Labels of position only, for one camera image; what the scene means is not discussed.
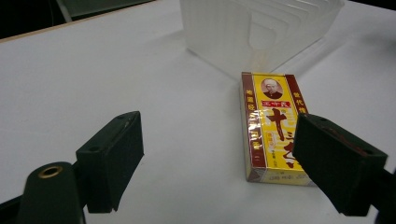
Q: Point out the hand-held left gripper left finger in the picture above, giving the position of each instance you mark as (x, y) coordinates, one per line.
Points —
(109, 161)

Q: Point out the translucent white plastic container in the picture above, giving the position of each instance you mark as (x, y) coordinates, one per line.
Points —
(249, 34)

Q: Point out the yellow and red packet box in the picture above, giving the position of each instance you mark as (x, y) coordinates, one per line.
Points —
(269, 124)

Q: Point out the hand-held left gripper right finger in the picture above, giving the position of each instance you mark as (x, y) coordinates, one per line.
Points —
(334, 165)

